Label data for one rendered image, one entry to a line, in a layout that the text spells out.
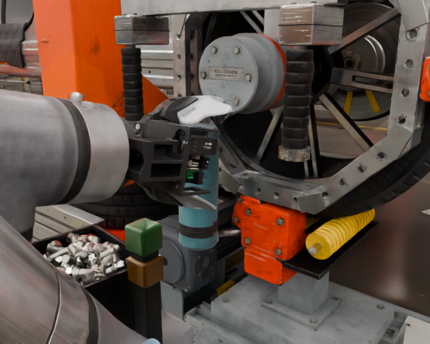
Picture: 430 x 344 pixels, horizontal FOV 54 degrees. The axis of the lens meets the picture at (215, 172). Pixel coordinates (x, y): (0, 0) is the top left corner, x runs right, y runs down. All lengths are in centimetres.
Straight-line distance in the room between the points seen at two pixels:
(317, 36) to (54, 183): 37
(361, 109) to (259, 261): 57
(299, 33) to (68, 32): 64
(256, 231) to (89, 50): 58
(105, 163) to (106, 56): 79
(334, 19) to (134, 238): 40
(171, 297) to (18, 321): 118
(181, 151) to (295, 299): 81
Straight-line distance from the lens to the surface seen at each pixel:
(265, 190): 90
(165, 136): 43
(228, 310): 118
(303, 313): 117
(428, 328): 151
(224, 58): 73
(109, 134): 36
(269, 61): 73
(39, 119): 33
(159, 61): 160
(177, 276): 120
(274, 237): 91
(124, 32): 79
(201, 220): 88
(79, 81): 108
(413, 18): 74
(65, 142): 33
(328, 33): 60
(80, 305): 22
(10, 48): 253
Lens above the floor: 90
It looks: 17 degrees down
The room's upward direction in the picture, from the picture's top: straight up
